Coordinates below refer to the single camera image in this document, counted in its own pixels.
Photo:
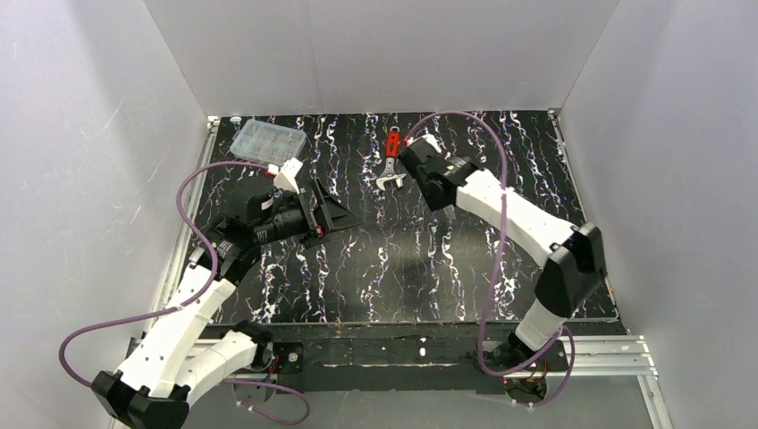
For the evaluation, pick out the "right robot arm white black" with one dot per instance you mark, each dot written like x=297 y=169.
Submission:
x=571 y=257

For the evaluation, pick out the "clear plastic screw box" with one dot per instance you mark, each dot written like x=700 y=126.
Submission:
x=266 y=143

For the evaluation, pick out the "black front mounting rail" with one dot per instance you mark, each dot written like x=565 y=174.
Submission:
x=438 y=356

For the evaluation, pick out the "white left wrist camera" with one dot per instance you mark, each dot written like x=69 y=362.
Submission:
x=285 y=176

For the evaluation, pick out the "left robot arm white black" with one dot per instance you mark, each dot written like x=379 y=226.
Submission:
x=158 y=383

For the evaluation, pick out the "aluminium table frame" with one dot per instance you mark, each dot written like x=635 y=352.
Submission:
x=563 y=354

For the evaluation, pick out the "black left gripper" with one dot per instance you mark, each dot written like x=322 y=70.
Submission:
x=314 y=209

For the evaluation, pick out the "red handled adjustable wrench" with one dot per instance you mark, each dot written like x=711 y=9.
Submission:
x=391 y=151

